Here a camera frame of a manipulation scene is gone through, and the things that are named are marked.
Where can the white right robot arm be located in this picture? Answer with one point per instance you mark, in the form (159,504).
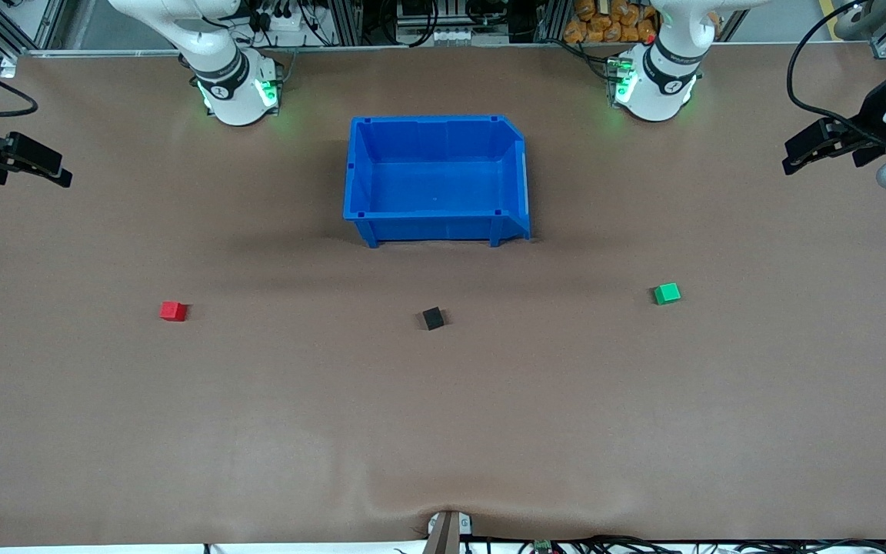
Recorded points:
(231,88)

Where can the black equipment with white connectors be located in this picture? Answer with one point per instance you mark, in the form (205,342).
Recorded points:
(451,19)

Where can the green cube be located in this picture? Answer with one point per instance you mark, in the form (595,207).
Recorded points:
(667,293)

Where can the orange packets pile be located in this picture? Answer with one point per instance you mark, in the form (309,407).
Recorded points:
(604,23)

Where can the small white corner block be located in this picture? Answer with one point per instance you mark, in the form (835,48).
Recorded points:
(8,67)

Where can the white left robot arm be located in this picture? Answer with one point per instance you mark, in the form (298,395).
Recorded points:
(654,88)

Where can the blue plastic storage bin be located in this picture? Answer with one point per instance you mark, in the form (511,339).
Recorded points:
(435,181)

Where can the brown table mat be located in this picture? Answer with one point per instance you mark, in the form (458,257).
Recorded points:
(443,415)

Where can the red cube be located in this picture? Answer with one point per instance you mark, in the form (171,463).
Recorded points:
(172,311)

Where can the small green connector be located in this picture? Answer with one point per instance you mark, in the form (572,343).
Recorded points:
(543,546)

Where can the white power strip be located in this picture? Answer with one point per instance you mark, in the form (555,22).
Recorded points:
(281,19)

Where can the black cube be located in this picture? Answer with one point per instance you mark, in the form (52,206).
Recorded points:
(433,318)

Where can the brown camera mount bracket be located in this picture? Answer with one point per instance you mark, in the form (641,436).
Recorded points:
(447,535)

